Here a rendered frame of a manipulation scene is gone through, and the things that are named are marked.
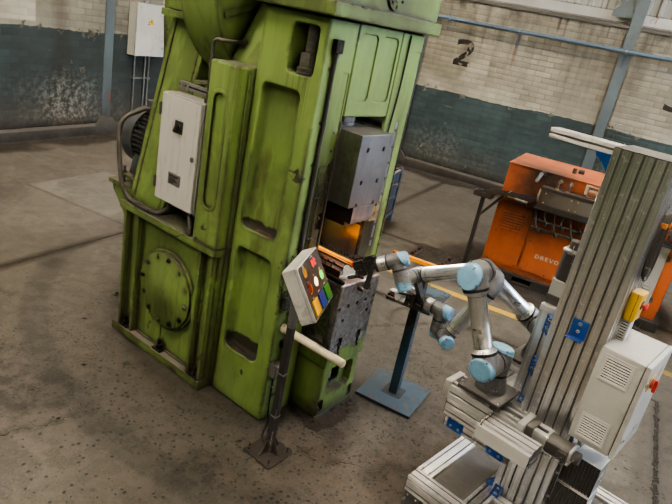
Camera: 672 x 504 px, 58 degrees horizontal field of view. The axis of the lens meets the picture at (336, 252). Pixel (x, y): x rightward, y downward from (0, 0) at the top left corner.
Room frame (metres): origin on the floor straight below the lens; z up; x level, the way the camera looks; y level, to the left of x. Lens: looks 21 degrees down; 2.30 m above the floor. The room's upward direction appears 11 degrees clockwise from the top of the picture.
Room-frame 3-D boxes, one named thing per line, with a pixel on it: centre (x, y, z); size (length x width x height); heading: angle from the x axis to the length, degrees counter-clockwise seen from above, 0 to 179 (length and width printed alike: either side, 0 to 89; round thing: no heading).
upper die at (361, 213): (3.35, 0.07, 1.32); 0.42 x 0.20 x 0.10; 55
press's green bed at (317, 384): (3.40, 0.05, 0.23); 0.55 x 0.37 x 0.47; 55
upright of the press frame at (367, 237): (3.75, -0.02, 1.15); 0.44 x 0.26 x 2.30; 55
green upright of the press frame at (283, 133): (3.20, 0.36, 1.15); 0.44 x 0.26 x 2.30; 55
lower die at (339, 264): (3.35, 0.07, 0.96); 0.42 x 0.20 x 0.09; 55
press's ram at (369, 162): (3.38, 0.05, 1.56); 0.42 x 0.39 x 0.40; 55
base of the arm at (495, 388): (2.51, -0.85, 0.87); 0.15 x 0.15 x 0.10
